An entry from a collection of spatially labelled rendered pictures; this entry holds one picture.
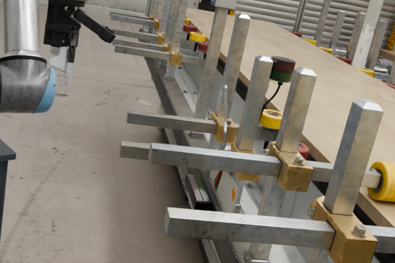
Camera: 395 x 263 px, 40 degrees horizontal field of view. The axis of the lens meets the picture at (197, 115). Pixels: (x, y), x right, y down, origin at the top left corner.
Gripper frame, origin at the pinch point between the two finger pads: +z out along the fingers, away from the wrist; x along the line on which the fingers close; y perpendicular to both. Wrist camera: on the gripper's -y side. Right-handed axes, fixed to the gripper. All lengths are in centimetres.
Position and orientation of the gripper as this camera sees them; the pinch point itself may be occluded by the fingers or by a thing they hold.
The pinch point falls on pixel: (69, 78)
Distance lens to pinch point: 143.2
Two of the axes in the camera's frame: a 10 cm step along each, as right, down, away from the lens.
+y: -9.6, -1.2, -2.5
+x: 2.0, 3.3, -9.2
